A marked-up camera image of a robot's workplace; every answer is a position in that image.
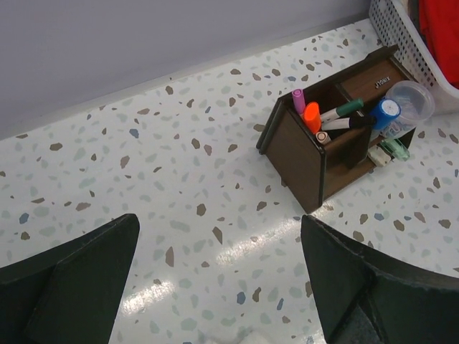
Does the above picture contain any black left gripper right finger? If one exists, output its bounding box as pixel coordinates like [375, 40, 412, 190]
[301, 215, 458, 343]

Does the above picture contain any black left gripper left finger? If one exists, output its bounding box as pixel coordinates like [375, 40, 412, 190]
[1, 214, 140, 343]

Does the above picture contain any brown wooden desk organizer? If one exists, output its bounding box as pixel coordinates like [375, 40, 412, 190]
[256, 45, 414, 213]

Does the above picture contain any beige small tube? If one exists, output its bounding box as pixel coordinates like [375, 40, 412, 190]
[367, 145, 392, 167]

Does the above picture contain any green translucent cap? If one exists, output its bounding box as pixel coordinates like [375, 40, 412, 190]
[379, 138, 410, 161]

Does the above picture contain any green capped white marker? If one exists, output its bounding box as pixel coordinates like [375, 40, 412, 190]
[320, 98, 364, 124]

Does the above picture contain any blue grey stamp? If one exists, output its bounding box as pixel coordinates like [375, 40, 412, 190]
[369, 98, 401, 130]

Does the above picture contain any orange capped black highlighter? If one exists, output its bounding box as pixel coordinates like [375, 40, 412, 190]
[303, 102, 321, 134]

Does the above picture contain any clear jar of paperclips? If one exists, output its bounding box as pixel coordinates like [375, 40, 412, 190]
[381, 80, 435, 139]

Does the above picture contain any pink capped white marker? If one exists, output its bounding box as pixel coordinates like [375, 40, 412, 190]
[291, 89, 306, 115]

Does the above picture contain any white folded towel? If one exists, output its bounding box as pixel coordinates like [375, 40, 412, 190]
[204, 331, 273, 344]

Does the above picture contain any peach capped white marker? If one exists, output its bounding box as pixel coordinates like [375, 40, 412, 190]
[316, 131, 331, 145]

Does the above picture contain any white plastic basket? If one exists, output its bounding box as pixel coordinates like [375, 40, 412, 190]
[369, 0, 458, 115]

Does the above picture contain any red cloth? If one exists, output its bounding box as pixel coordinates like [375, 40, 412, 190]
[419, 0, 458, 88]

